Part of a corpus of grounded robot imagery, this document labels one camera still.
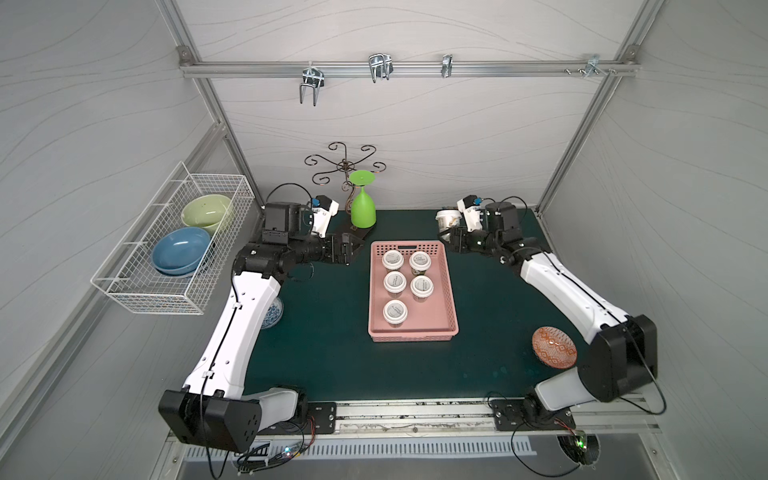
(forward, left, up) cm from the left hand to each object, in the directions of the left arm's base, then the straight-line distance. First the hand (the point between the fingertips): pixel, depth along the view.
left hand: (351, 243), depth 71 cm
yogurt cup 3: (-6, -11, -25) cm, 27 cm away
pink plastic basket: (+2, -16, -29) cm, 33 cm away
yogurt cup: (+12, -10, -24) cm, 29 cm away
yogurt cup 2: (+12, -19, -24) cm, 33 cm away
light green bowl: (+7, +37, +3) cm, 38 cm away
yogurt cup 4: (+11, -25, -2) cm, 27 cm away
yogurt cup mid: (+4, -11, -25) cm, 27 cm away
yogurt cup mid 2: (+3, -19, -25) cm, 31 cm away
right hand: (+11, -25, -7) cm, 28 cm away
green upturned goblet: (+19, -1, -8) cm, 21 cm away
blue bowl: (-6, +37, +3) cm, 38 cm away
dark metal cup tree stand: (+30, +12, 0) cm, 33 cm away
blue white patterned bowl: (-5, +27, -30) cm, 40 cm away
